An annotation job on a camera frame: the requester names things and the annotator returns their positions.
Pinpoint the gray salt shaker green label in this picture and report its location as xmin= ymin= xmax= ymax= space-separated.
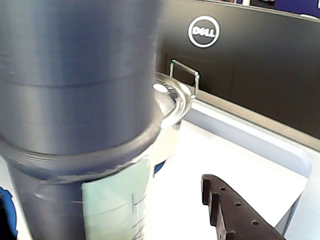
xmin=0 ymin=0 xmax=161 ymax=240

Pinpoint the steel pot with lid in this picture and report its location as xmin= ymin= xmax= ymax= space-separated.
xmin=147 ymin=59 xmax=201 ymax=173

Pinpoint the blue wooden toy kitchen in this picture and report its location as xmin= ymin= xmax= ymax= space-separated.
xmin=0 ymin=97 xmax=313 ymax=240

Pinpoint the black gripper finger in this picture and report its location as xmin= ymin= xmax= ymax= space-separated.
xmin=201 ymin=174 xmax=287 ymax=240

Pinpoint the black Dell monitor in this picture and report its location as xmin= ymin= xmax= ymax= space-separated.
xmin=154 ymin=0 xmax=320 ymax=141

